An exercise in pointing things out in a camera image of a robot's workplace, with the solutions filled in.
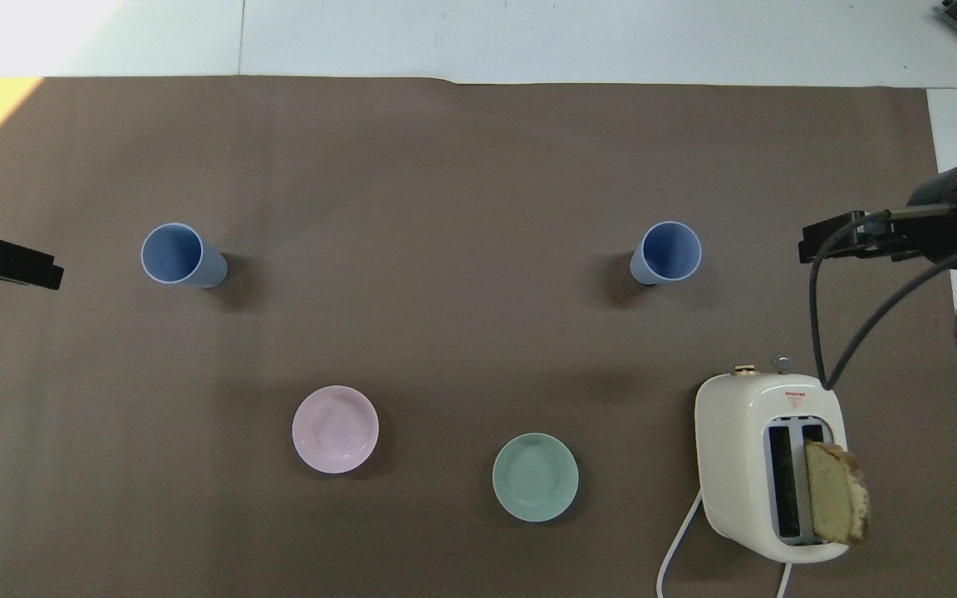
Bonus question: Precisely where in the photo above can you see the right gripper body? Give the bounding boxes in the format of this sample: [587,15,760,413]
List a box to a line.
[888,165,957,267]

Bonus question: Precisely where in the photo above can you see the blue cup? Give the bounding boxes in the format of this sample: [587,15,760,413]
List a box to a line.
[630,221,704,286]
[140,223,228,289]

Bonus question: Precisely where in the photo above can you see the bread slice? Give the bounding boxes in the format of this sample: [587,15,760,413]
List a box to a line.
[804,440,871,547]

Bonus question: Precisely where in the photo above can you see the white toaster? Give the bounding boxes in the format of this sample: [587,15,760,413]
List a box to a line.
[694,355,850,566]

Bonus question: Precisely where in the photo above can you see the green bowl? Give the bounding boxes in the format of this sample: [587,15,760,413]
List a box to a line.
[492,433,580,523]

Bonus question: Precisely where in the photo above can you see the pink bowl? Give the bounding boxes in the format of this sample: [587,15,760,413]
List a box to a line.
[292,385,380,475]

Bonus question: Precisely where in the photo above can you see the black cable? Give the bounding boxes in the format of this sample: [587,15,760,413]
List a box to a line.
[808,208,957,392]

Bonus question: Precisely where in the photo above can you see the white toaster cable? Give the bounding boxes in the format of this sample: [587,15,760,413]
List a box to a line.
[657,488,795,598]

